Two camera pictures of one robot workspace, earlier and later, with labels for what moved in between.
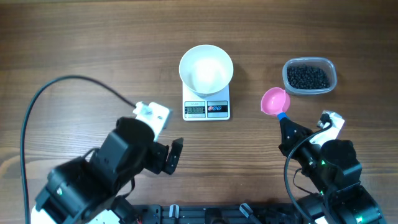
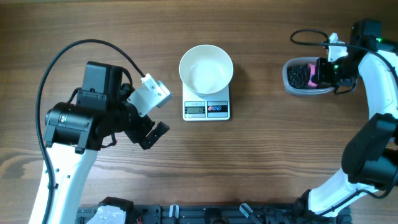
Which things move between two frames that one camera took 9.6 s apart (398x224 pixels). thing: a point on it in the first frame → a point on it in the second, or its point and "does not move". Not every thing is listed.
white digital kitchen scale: [213, 106] does not move
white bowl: [205, 70] does not move
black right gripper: [289, 142] → [321, 78]
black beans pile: [305, 76] does not move
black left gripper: [160, 152] → [146, 124]
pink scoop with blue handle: [275, 101] → [311, 82]
